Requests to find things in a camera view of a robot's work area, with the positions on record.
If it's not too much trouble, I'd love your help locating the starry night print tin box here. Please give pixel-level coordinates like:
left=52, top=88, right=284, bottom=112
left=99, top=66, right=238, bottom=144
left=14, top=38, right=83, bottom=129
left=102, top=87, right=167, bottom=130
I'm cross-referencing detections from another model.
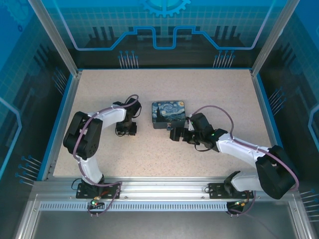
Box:
left=151, top=100, right=187, bottom=130

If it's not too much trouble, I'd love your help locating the power connector with lit LEDs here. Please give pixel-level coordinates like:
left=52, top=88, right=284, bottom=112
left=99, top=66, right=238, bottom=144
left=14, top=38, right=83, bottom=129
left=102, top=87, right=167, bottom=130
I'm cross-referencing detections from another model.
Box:
left=233, top=199, right=250, bottom=209
left=90, top=196, right=104, bottom=209

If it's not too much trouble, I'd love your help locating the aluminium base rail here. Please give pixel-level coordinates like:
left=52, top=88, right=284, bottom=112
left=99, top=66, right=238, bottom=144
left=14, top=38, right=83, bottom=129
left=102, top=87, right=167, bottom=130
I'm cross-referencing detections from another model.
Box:
left=32, top=177, right=299, bottom=200

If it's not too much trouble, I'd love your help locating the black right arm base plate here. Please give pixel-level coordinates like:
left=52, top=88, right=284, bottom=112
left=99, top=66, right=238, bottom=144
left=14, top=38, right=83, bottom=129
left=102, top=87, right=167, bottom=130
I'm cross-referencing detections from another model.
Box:
left=208, top=182, right=253, bottom=200

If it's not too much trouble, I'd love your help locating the slotted grey cable duct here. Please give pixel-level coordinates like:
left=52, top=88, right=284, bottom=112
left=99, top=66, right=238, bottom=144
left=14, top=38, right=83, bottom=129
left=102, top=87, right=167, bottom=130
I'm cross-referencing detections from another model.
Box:
left=39, top=201, right=231, bottom=211

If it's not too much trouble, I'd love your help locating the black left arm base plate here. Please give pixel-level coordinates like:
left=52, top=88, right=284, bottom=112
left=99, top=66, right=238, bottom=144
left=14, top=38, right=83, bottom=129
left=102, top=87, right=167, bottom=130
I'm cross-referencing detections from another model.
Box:
left=76, top=182, right=123, bottom=200

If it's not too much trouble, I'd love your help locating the aluminium frame post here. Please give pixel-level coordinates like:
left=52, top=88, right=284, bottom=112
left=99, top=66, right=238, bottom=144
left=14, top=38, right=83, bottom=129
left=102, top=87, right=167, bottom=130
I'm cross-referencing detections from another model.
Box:
left=250, top=0, right=302, bottom=78
left=26, top=0, right=83, bottom=78

